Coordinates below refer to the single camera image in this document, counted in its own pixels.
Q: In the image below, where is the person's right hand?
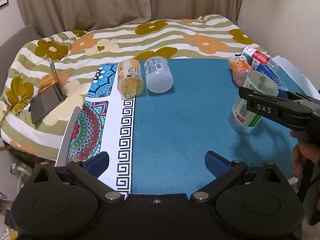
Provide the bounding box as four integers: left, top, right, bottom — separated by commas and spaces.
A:
290, 130, 319, 179

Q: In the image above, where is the red label clear bottle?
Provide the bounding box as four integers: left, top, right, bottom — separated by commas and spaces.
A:
241, 46, 280, 74

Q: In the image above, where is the orange label plastic bottle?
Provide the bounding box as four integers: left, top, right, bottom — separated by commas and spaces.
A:
228, 54, 253, 87

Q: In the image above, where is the teal patterned table cloth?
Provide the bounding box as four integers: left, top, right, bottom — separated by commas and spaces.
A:
67, 59, 296, 194

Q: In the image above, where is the open grey laptop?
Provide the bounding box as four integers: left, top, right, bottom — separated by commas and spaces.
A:
29, 56, 65, 124

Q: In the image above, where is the amber clear plastic jar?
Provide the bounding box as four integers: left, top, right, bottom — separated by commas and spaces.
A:
118, 59, 145, 98

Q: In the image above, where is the floral striped duvet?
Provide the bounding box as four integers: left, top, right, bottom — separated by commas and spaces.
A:
1, 15, 260, 160

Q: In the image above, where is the pale blue plastic bottle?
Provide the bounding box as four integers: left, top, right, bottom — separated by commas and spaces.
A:
144, 56, 174, 94

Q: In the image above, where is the grey sofa backrest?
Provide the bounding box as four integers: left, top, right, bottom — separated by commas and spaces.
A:
0, 24, 41, 92

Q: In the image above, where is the beige curtain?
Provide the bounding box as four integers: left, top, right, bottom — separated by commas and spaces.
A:
17, 0, 241, 37

